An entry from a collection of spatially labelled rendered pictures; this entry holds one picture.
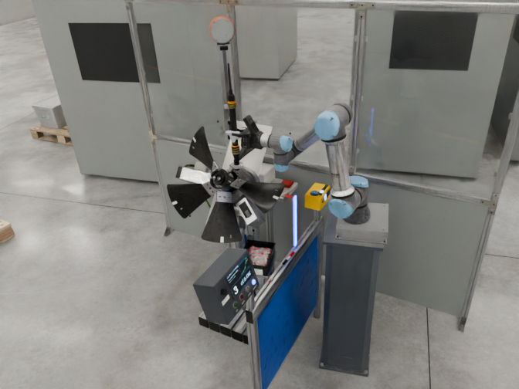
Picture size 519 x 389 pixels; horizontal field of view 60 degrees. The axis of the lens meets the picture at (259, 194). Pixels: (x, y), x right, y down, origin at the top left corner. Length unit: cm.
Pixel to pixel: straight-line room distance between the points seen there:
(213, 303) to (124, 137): 344
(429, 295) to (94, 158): 377
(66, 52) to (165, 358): 319
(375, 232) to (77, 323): 229
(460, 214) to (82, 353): 262
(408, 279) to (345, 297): 85
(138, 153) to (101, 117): 53
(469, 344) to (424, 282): 47
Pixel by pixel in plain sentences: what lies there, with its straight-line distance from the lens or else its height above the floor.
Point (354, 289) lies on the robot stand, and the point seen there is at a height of 69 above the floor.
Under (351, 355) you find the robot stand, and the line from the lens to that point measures 293.
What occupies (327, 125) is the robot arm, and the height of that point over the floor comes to 166.
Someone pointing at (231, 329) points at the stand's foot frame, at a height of 6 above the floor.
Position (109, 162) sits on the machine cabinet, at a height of 24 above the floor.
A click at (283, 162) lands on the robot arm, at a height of 139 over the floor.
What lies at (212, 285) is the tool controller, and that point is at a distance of 174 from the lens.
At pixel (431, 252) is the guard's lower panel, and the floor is 53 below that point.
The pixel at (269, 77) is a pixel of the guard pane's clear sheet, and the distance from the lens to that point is 301.
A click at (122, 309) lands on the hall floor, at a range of 362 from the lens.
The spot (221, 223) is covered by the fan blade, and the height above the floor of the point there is 101.
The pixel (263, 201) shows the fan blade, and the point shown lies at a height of 115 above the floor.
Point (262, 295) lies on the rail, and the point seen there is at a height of 86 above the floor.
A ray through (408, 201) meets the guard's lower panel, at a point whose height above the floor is 87.
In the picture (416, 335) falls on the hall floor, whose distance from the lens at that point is 333.
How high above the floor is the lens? 241
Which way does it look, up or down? 31 degrees down
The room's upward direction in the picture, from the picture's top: 3 degrees counter-clockwise
